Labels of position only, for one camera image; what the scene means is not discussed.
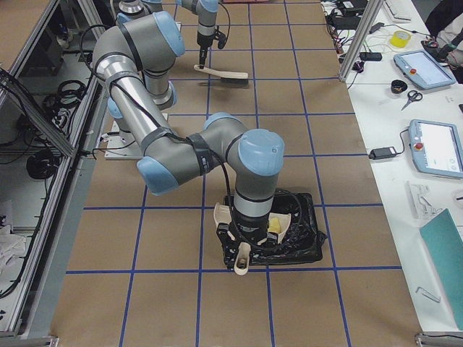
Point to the black lined bin right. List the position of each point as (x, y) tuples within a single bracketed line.
[(305, 241)]

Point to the black power adapter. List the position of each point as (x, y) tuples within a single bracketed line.
[(382, 153)]

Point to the black scissors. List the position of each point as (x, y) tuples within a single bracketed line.
[(412, 96)]

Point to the aluminium frame post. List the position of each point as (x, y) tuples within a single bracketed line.
[(371, 11)]

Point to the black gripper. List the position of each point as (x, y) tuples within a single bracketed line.
[(249, 228), (203, 40)]

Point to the teach pendant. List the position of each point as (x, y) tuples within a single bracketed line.
[(423, 70), (436, 148)]

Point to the yellow tape roll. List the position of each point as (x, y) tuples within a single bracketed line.
[(400, 39)]

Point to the teach pendant far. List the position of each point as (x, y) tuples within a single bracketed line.
[(423, 70)]

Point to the teach pendant near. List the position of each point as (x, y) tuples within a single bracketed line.
[(436, 148)]

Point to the white dustpan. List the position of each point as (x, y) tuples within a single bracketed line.
[(239, 251)]

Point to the teal folder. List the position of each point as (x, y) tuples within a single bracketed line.
[(444, 245)]

